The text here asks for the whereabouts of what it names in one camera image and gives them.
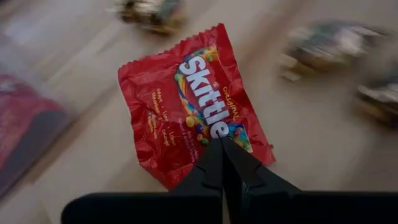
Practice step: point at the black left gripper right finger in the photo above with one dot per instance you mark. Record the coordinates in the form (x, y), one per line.
(248, 177)

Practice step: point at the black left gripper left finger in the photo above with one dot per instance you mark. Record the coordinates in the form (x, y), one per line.
(208, 177)

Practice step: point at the gold chocolate candy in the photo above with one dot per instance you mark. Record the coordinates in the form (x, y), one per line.
(379, 99)
(152, 15)
(326, 46)

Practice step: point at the red Skittles candy pack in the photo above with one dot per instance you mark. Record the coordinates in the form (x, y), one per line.
(21, 124)
(161, 109)

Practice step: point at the small clear plastic bin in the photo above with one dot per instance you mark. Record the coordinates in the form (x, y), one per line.
(31, 93)

